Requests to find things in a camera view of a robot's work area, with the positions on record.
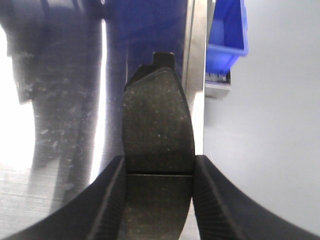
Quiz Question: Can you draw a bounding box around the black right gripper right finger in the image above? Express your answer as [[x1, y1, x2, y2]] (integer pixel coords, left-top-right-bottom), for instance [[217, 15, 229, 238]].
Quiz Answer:
[[193, 155, 320, 240]]

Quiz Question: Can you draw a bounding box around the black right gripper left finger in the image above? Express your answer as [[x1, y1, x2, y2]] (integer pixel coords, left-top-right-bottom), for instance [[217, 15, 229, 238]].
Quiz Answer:
[[8, 156, 126, 240]]

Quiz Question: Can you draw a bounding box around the grey brake pad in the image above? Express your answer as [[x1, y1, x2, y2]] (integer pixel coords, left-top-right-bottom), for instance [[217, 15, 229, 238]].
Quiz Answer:
[[122, 52, 195, 240]]

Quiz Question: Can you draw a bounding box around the right blue plastic bin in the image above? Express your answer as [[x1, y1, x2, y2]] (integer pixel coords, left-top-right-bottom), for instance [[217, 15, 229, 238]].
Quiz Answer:
[[205, 0, 249, 75]]

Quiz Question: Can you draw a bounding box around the stainless steel rack frame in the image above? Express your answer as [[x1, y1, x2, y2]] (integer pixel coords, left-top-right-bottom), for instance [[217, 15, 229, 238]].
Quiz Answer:
[[181, 0, 232, 101]]

